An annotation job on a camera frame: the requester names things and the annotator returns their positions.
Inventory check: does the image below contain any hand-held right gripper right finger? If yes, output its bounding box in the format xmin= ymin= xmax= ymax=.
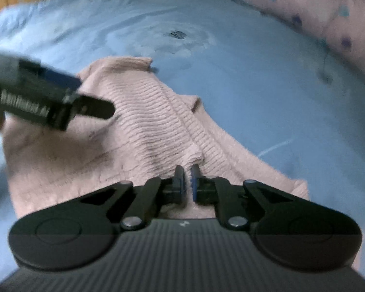
xmin=191 ymin=164 xmax=294 ymax=231

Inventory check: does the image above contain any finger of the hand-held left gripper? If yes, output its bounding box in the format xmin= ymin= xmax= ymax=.
xmin=70 ymin=94 xmax=116 ymax=120
xmin=44 ymin=67 xmax=82 ymax=91

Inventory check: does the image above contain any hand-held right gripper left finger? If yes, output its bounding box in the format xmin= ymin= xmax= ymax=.
xmin=80 ymin=165 xmax=187 ymax=231

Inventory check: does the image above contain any pink knit sweater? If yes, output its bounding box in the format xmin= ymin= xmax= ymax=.
xmin=3 ymin=56 xmax=365 ymax=274

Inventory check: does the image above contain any pink heart-print pillow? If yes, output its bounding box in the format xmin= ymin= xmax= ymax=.
xmin=217 ymin=0 xmax=365 ymax=81

